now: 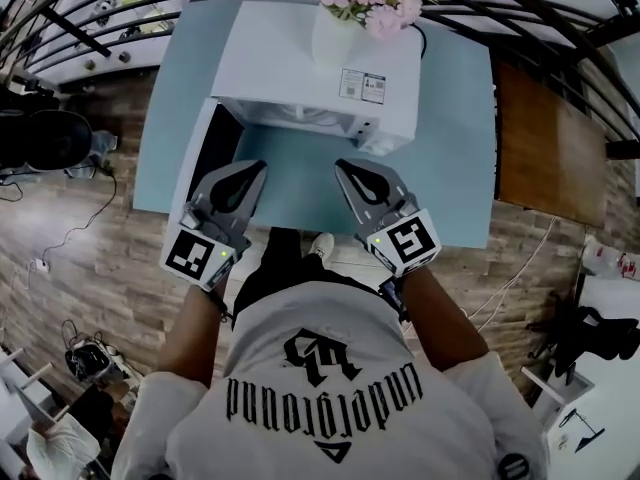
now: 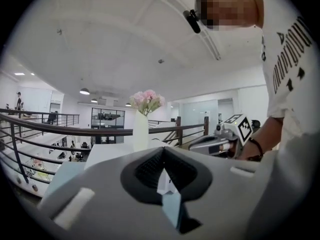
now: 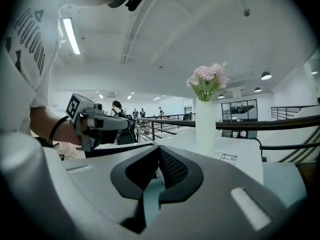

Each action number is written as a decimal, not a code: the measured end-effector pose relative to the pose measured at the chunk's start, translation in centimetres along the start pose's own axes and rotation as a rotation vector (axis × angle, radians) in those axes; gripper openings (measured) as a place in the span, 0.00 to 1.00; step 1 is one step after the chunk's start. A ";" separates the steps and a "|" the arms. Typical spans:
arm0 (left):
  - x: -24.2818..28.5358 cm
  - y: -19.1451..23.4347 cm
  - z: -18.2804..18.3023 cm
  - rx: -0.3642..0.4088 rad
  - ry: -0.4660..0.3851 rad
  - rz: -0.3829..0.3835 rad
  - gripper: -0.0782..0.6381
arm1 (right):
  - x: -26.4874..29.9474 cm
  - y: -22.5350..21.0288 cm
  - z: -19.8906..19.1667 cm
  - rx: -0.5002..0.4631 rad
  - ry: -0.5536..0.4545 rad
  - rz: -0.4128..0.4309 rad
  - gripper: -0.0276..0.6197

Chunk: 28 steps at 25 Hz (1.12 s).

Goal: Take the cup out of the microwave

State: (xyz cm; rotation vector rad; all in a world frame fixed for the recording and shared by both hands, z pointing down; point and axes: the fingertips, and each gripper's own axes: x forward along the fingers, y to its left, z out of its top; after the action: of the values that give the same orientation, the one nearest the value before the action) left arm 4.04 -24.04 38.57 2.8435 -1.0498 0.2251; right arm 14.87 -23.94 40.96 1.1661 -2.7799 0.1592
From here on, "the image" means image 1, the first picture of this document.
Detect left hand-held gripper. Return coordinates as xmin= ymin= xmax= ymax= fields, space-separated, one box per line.
xmin=159 ymin=159 xmax=269 ymax=292

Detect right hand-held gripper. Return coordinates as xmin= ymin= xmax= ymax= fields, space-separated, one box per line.
xmin=334 ymin=157 xmax=443 ymax=280

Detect white microwave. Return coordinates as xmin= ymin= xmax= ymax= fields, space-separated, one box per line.
xmin=172 ymin=0 xmax=424 ymax=230

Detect person's right forearm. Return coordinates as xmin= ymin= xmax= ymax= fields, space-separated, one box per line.
xmin=397 ymin=266 xmax=491 ymax=370

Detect person's left forearm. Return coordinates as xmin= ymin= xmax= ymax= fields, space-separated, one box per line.
xmin=156 ymin=282 xmax=235 ymax=388

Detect white shoe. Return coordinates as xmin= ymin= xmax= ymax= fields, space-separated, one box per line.
xmin=306 ymin=231 xmax=336 ymax=270

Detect person's black trousers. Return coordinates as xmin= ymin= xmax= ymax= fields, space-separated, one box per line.
xmin=232 ymin=226 xmax=382 ymax=315

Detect black wrist watch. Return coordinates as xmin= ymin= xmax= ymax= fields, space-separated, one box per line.
xmin=377 ymin=276 xmax=410 ymax=320

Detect black wristband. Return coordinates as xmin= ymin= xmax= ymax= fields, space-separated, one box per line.
xmin=206 ymin=291 xmax=235 ymax=323

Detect white vase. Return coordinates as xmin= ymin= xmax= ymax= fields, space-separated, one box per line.
xmin=311 ymin=3 xmax=374 ymax=72

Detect blue denim cloth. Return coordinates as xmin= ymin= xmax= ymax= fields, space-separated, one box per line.
xmin=65 ymin=129 xmax=120 ymax=180

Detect brown wooden board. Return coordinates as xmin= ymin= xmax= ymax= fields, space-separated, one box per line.
xmin=493 ymin=59 xmax=609 ymax=229

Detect black office chair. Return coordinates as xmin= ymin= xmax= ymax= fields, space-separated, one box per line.
xmin=0 ymin=85 xmax=95 ymax=173

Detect white shirt with black print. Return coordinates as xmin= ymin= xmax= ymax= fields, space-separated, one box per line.
xmin=111 ymin=276 xmax=551 ymax=480

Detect black basket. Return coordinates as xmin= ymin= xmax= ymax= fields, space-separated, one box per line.
xmin=63 ymin=341 xmax=115 ymax=385

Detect clear plastic bag red print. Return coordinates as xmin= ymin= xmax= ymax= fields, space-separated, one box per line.
xmin=581 ymin=238 xmax=640 ymax=283

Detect white rack with wooden dowels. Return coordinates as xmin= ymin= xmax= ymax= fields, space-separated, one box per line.
xmin=0 ymin=346 xmax=72 ymax=444

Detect white crumpled cloth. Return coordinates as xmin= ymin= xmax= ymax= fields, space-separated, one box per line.
xmin=26 ymin=416 xmax=102 ymax=480

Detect white side table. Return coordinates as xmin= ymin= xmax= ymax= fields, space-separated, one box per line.
xmin=519 ymin=365 xmax=640 ymax=480

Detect black microwave power cable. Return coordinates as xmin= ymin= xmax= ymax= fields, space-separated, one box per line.
xmin=410 ymin=21 xmax=430 ymax=64

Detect black floor cable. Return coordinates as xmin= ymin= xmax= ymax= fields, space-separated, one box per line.
xmin=41 ymin=165 xmax=119 ymax=265

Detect white floor cable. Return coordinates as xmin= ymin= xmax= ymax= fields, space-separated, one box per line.
xmin=467 ymin=214 xmax=559 ymax=322

